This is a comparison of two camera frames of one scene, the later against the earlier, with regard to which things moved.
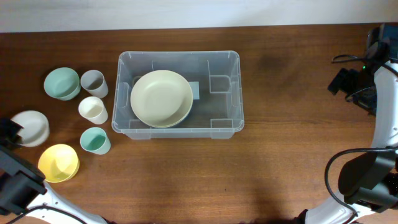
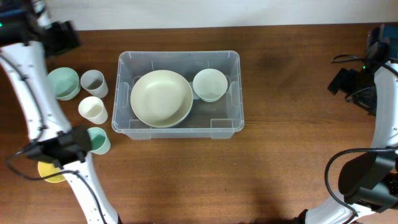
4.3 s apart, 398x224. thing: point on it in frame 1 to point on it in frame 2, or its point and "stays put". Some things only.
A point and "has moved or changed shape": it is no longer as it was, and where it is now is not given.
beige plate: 161,98 stays put
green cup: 94,140 stays put
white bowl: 36,127 has moved or changed shape
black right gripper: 342,81 stays put
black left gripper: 12,129 to 62,44
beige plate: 161,111 stays put
